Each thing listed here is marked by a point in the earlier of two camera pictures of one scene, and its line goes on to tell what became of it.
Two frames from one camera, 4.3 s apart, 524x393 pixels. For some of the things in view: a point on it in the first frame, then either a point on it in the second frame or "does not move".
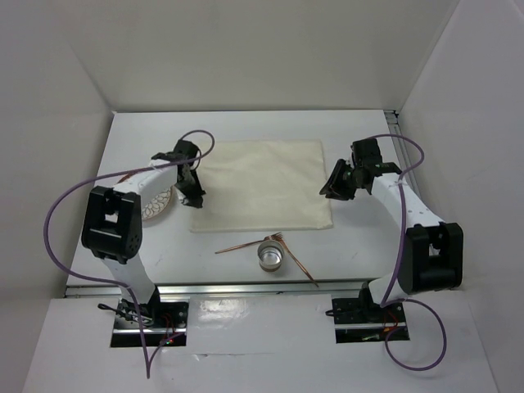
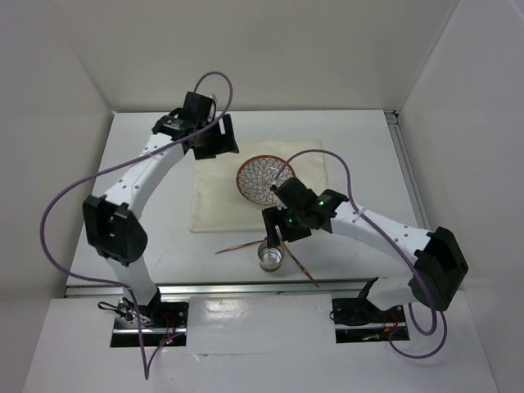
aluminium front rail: [309, 289] does not move
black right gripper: [334, 187] to [273, 216]
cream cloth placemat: [264, 185] does not move
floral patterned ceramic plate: [159, 206] to [255, 174]
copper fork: [271, 237] does not move
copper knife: [298, 261] does not move
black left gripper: [195, 196] to [226, 141]
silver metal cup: [270, 253] does not move
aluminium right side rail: [395, 124] does not move
